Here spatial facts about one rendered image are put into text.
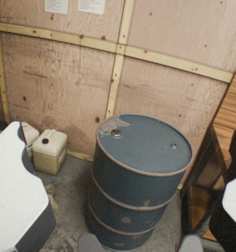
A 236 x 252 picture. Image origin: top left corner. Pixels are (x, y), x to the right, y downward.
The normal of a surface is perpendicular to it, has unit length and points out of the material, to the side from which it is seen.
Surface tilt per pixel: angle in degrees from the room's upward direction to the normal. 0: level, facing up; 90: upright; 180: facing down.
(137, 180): 90
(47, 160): 91
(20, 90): 90
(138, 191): 90
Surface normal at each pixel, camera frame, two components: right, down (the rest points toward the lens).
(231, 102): -0.25, 0.48
